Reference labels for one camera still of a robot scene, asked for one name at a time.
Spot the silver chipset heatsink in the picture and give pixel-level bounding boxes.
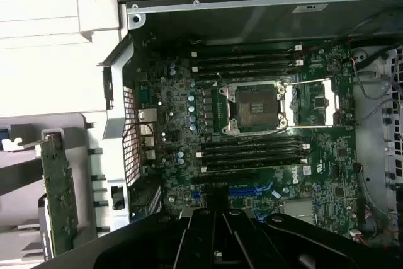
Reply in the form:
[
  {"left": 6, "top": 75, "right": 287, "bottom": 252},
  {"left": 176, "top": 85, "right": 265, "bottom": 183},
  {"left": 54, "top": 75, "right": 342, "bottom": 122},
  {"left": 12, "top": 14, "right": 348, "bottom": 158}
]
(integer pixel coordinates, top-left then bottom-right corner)
[{"left": 282, "top": 198, "right": 317, "bottom": 223}]

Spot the blue expansion slot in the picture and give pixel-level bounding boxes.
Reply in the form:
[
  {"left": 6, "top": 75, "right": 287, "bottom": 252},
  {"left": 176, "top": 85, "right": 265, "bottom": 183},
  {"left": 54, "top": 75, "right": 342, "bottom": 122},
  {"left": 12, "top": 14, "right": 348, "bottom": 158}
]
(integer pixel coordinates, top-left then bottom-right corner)
[{"left": 227, "top": 183, "right": 275, "bottom": 198}]

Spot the long black expansion slot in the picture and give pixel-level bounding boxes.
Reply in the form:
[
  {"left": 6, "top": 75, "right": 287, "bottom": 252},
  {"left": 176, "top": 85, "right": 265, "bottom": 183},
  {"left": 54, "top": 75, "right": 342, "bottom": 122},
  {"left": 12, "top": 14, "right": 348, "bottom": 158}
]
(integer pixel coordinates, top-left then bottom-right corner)
[{"left": 191, "top": 173, "right": 256, "bottom": 185}]

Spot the black RAM slot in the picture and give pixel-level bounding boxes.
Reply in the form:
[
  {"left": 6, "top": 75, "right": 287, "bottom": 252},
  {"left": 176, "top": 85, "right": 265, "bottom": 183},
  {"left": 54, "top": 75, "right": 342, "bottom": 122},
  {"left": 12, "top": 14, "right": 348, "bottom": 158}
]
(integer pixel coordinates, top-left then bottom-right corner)
[
  {"left": 198, "top": 156, "right": 311, "bottom": 164},
  {"left": 190, "top": 54, "right": 305, "bottom": 62},
  {"left": 198, "top": 140, "right": 311, "bottom": 149},
  {"left": 190, "top": 60, "right": 305, "bottom": 70},
  {"left": 196, "top": 148, "right": 311, "bottom": 157},
  {"left": 190, "top": 68, "right": 305, "bottom": 78},
  {"left": 190, "top": 45, "right": 305, "bottom": 55}
]

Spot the green Dell motherboard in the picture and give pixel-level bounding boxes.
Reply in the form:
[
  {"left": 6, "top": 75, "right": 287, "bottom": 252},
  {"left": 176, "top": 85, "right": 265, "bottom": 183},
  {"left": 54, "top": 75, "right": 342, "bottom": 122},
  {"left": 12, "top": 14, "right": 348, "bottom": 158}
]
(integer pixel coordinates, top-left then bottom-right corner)
[{"left": 132, "top": 38, "right": 361, "bottom": 239}]

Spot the grey parts rack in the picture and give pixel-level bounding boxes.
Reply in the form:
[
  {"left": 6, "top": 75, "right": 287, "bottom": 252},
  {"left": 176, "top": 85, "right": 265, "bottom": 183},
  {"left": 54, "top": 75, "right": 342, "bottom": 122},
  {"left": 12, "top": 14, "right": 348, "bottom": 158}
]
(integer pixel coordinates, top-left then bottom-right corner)
[{"left": 0, "top": 113, "right": 111, "bottom": 269}]

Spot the CPU socket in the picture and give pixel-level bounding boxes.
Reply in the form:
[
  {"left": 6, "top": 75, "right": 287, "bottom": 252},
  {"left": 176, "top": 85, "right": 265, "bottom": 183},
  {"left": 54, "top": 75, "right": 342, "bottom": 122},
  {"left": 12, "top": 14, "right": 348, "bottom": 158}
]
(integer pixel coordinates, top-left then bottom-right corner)
[{"left": 219, "top": 80, "right": 289, "bottom": 137}]

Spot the tall silver disk bay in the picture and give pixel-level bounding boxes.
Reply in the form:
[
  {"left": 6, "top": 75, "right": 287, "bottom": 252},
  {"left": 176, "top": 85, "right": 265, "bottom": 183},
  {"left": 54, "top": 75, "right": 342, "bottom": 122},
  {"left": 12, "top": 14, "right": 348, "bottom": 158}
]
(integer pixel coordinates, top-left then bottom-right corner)
[{"left": 351, "top": 45, "right": 403, "bottom": 229}]

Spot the metal socket cover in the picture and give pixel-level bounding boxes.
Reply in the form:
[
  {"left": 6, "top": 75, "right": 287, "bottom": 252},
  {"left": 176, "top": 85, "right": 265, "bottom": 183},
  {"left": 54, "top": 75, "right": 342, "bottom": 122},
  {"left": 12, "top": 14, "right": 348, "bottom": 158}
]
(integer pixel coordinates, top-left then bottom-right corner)
[{"left": 281, "top": 77, "right": 341, "bottom": 129}]

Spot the thin metal locking lever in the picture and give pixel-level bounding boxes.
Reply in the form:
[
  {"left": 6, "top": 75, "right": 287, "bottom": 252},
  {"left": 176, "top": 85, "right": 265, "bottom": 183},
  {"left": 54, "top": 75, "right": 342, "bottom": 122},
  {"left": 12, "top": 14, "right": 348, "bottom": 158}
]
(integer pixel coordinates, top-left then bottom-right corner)
[{"left": 215, "top": 72, "right": 229, "bottom": 89}]

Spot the blue disk caddy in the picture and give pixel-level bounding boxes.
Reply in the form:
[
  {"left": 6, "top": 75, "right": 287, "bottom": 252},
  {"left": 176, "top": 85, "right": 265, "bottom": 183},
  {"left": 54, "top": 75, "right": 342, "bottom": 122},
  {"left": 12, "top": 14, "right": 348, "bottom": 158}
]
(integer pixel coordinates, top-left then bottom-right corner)
[{"left": 0, "top": 127, "right": 9, "bottom": 152}]

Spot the open black PC case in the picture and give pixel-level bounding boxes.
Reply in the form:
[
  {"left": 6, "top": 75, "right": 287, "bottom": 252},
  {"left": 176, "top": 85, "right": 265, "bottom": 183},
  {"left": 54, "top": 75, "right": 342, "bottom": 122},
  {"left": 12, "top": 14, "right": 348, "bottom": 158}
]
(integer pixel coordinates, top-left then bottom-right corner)
[{"left": 77, "top": 0, "right": 403, "bottom": 251}]

